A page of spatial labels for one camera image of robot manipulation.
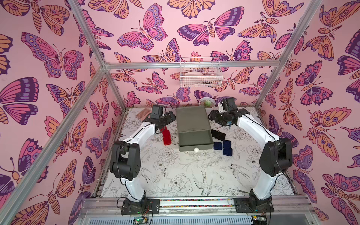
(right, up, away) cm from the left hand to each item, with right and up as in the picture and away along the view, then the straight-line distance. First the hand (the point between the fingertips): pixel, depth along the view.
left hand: (174, 117), depth 94 cm
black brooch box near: (+34, -14, +6) cm, 37 cm away
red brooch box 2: (-5, -16, +6) cm, 18 cm away
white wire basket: (+18, +26, -1) cm, 32 cm away
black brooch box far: (+30, -12, +11) cm, 34 cm away
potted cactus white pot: (+25, +11, +13) cm, 31 cm away
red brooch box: (-8, -10, +12) cm, 17 cm away
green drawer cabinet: (+13, -7, -11) cm, 18 cm away
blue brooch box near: (+36, -23, 0) cm, 43 cm away
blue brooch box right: (+37, -19, +3) cm, 41 cm away
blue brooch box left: (+30, -20, +3) cm, 36 cm away
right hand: (+21, -1, -4) cm, 21 cm away
